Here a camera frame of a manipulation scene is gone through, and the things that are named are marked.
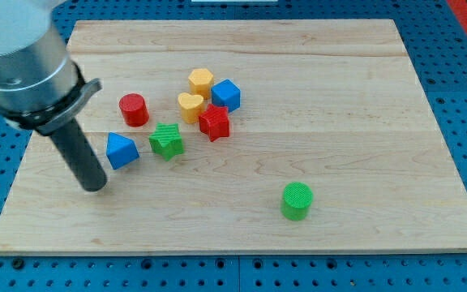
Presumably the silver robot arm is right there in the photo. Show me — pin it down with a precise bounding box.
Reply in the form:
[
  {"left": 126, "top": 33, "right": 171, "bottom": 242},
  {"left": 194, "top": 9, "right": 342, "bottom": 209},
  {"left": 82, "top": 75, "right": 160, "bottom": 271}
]
[{"left": 0, "top": 0, "right": 101, "bottom": 135}]

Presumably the wooden board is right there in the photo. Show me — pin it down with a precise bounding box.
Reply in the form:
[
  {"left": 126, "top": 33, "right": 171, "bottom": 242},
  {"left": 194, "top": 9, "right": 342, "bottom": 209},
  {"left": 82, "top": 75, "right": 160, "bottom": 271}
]
[{"left": 0, "top": 19, "right": 467, "bottom": 256}]

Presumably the red star block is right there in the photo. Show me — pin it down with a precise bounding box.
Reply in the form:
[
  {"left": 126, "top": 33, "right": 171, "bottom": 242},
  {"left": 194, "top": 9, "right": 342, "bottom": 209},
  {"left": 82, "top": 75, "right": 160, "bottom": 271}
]
[{"left": 199, "top": 104, "right": 230, "bottom": 142}]

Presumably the blue cube block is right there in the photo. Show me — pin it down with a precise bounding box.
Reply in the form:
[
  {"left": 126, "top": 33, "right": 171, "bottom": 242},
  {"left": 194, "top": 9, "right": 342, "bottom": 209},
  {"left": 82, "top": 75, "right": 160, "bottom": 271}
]
[{"left": 211, "top": 79, "right": 241, "bottom": 113}]

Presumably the yellow heart block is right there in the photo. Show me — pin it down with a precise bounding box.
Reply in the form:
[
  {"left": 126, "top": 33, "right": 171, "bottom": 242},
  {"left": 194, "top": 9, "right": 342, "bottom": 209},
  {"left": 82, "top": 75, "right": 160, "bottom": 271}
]
[{"left": 178, "top": 92, "right": 204, "bottom": 124}]

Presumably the green star block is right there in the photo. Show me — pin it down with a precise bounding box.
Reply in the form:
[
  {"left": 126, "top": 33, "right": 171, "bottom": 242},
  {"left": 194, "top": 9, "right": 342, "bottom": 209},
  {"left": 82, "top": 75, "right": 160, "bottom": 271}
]
[{"left": 148, "top": 122, "right": 184, "bottom": 161}]

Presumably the yellow hexagon block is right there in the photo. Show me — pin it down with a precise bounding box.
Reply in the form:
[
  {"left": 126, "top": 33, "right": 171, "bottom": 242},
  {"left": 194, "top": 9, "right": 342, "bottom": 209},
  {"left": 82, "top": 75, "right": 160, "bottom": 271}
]
[{"left": 188, "top": 68, "right": 214, "bottom": 100}]

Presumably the green cylinder block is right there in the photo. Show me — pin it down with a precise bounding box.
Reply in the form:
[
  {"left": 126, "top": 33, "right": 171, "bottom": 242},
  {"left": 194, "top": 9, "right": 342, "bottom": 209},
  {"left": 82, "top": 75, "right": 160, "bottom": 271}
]
[{"left": 281, "top": 182, "right": 314, "bottom": 221}]

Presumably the red cylinder block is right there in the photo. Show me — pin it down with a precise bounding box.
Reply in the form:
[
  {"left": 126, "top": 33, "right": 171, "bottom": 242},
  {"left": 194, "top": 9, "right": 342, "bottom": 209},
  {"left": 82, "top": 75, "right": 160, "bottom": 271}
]
[{"left": 118, "top": 93, "right": 150, "bottom": 127}]

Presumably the blue triangle block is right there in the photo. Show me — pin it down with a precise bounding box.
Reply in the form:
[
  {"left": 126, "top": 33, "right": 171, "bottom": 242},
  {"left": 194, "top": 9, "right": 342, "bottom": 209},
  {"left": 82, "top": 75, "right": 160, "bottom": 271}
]
[{"left": 106, "top": 132, "right": 139, "bottom": 170}]

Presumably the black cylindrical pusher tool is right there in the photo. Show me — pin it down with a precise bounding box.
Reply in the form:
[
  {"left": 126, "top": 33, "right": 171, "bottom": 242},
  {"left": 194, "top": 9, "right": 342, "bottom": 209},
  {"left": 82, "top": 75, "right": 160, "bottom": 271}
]
[{"left": 50, "top": 119, "right": 107, "bottom": 192}]

